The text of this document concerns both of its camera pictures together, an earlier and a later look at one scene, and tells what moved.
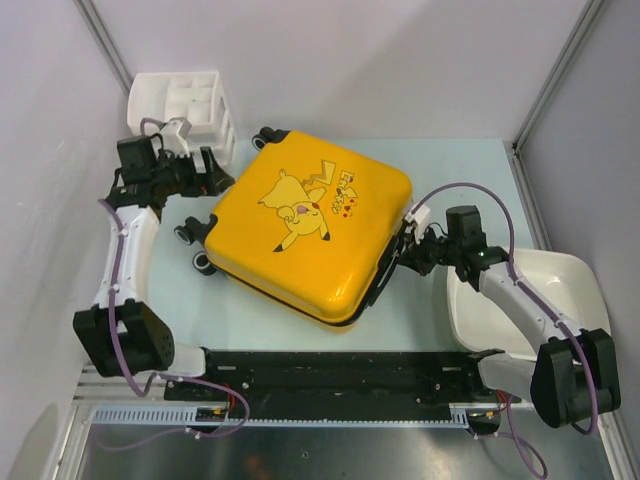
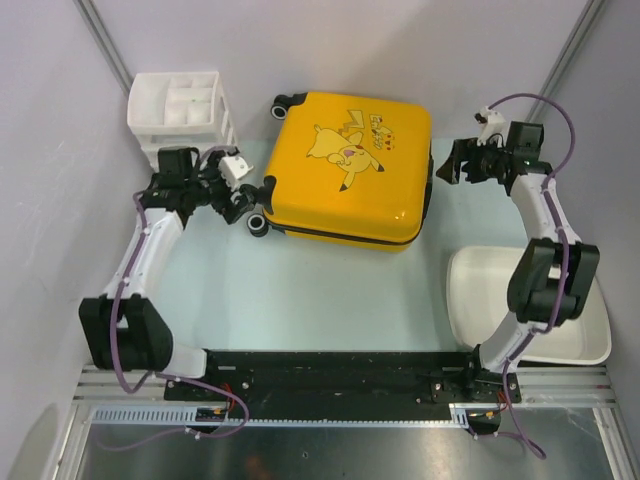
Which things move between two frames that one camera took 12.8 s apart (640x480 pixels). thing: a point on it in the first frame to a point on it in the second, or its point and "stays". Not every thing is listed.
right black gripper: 414,257 to 465,150
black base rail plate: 339,379 stays
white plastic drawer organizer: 198,98 stays
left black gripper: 203,183 to 226,207
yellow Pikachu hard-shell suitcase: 305,227 to 351,171
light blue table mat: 210,313 stays
